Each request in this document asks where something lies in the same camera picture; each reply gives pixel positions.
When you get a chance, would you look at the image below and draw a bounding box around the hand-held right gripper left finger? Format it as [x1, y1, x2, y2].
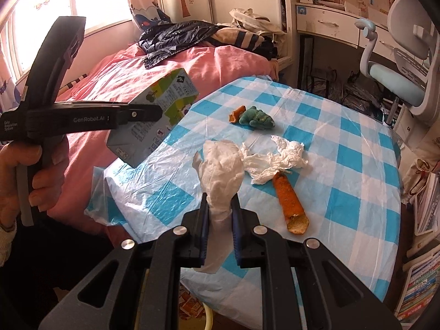
[38, 192, 210, 330]

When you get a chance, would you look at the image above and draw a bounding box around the person's left hand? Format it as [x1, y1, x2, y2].
[0, 137, 70, 235]

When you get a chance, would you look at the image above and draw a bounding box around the small orange peel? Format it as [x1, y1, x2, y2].
[229, 105, 246, 123]

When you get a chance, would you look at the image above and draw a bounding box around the black shiny jacket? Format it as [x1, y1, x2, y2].
[137, 21, 227, 70]

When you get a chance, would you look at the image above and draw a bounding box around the cream cloth bag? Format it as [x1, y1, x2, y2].
[230, 8, 286, 35]

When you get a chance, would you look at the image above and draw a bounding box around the pink blanket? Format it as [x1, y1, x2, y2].
[45, 43, 276, 227]

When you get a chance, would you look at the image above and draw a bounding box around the white paper tissue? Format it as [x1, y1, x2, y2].
[241, 135, 309, 185]
[192, 140, 245, 274]

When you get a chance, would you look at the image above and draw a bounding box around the pile of dark bags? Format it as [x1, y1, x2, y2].
[309, 69, 389, 114]

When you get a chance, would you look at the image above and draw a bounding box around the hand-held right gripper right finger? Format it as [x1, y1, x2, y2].
[230, 194, 403, 330]

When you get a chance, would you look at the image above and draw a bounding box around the whale print curtain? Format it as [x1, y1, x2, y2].
[127, 0, 172, 31]

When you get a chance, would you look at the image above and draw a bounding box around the white desk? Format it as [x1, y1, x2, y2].
[295, 2, 427, 145]

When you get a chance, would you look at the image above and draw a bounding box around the grey blue desk chair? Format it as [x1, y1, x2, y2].
[355, 0, 440, 129]

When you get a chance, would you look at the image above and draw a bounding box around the orange carrot piece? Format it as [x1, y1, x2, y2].
[273, 172, 310, 235]

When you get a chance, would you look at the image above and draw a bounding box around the striped pillow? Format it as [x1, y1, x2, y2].
[58, 74, 88, 92]

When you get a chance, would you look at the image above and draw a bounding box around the window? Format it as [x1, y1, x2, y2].
[14, 0, 134, 73]

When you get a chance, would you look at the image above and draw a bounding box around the blue white checkered tablecloth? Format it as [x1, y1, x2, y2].
[84, 75, 403, 330]

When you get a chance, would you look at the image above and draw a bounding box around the stack of books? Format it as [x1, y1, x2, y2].
[395, 251, 440, 324]

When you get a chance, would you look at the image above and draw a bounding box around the striped beige cloth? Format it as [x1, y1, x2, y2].
[206, 26, 279, 59]

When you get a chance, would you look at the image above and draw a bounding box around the beige printed tote bag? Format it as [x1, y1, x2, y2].
[402, 137, 440, 195]

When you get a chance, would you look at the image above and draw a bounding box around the green plush toy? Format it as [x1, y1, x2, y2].
[239, 106, 276, 128]

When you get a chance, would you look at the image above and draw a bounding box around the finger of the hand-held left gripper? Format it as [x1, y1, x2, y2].
[106, 102, 164, 130]

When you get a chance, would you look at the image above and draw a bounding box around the person's left forearm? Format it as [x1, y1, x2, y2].
[0, 222, 18, 269]

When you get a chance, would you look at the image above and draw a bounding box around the grey green drink carton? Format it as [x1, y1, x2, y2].
[106, 68, 200, 169]

